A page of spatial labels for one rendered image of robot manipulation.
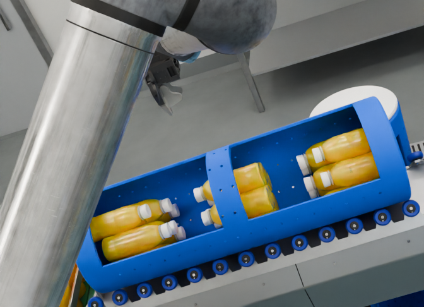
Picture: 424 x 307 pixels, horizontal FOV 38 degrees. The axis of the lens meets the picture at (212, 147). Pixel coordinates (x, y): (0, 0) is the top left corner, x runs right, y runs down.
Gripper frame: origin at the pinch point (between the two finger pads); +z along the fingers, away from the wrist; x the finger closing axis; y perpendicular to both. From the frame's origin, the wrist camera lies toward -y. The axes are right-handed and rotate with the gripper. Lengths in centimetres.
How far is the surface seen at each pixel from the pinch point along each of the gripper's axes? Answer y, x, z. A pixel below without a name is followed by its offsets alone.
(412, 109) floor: 90, 182, 141
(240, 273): 1.5, -11.2, 48.0
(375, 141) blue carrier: 46, -10, 21
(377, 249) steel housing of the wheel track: 38, -13, 53
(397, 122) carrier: 57, 24, 41
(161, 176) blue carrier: -12.6, 11.6, 24.7
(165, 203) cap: -12.9, 4.1, 28.7
